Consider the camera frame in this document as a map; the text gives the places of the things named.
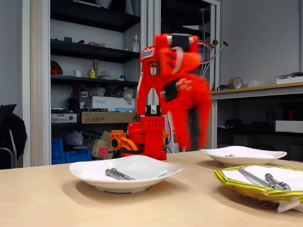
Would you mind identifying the white square ceramic plate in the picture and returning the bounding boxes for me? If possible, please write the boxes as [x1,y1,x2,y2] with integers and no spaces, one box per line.
[200,146,287,167]
[69,155,184,193]

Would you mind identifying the brown packing tape roll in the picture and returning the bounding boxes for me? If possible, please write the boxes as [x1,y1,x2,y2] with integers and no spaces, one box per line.
[228,77,243,90]

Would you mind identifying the white crumpled bag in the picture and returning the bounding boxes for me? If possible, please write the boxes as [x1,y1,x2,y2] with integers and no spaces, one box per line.
[123,87,135,100]

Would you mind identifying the yellow green striped paper plate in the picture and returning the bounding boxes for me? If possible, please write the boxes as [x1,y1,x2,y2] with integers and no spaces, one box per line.
[212,165,303,213]

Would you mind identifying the metal coat stand wooden knobs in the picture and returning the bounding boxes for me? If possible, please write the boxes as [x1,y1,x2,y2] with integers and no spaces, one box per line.
[198,8,230,79]

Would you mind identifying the white Weller box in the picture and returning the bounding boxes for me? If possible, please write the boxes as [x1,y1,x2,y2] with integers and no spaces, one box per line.
[92,96,135,112]

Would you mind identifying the long brown cardboard box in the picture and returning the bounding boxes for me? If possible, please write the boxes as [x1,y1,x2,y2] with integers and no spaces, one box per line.
[81,111,140,124]

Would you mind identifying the grey sideboard with wooden top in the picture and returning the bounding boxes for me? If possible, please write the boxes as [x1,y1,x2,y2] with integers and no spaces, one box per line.
[210,81,303,161]

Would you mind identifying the grey metal shelving cabinet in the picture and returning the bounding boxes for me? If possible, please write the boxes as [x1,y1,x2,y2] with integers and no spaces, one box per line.
[148,0,221,152]
[22,0,149,166]

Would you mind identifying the white storage box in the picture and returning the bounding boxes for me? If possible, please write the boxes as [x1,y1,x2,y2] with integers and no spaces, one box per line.
[275,120,303,133]

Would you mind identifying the cardboard box with pink sticker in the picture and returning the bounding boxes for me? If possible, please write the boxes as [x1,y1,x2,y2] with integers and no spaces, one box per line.
[91,131,116,159]

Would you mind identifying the low blue plastic crate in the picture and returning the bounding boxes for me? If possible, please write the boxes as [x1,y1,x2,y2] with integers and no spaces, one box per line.
[63,148,92,164]

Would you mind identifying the flat white printed box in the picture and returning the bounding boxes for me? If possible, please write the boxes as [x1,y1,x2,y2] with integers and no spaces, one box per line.
[51,113,78,123]

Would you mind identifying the tall blue plastic crate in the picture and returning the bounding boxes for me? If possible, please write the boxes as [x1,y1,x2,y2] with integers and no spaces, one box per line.
[51,138,64,166]

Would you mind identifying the red black helmet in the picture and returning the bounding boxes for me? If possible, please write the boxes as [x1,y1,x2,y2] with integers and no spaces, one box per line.
[50,60,63,76]

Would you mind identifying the black jacket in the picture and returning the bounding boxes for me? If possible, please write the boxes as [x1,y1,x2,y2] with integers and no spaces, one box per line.
[0,104,28,170]

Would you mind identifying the grey metal chair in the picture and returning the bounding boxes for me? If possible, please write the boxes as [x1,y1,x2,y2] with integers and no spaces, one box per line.
[0,129,18,169]

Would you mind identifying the white red gripper servo cable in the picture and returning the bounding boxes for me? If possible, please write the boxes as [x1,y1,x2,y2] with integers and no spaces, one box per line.
[171,46,184,74]

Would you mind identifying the white tray with cables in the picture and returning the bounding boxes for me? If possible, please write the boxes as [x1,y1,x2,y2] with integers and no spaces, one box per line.
[276,72,303,85]

